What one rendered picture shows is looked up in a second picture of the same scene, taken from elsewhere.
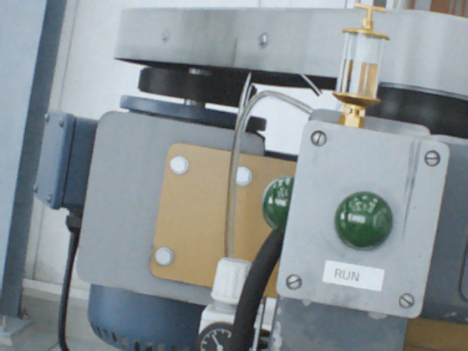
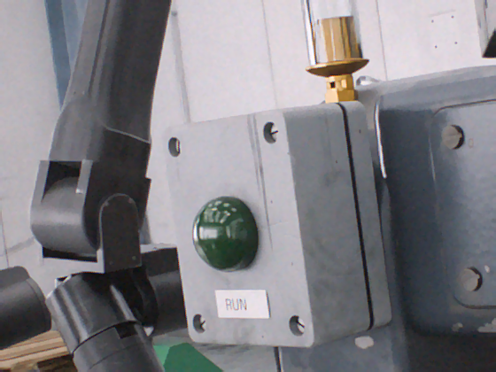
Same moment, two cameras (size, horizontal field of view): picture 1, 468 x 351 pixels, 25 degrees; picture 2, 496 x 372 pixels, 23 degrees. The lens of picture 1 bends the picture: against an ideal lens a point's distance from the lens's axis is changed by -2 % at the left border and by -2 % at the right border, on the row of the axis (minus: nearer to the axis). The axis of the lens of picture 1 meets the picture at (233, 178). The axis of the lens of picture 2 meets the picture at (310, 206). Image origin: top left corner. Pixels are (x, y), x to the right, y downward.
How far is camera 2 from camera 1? 0.45 m
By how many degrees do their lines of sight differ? 41
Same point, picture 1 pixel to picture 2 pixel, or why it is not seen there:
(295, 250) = (190, 284)
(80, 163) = not seen: hidden behind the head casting
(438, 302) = (435, 313)
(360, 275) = (247, 301)
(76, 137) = not seen: hidden behind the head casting
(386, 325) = (376, 355)
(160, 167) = not seen: outside the picture
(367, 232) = (209, 250)
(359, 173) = (215, 175)
